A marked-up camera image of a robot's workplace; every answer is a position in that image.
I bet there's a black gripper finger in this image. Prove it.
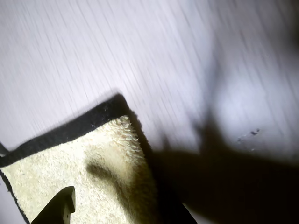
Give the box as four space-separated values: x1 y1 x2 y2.
30 185 76 224

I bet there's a beige towel with black edge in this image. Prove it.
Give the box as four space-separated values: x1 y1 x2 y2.
0 93 195 224

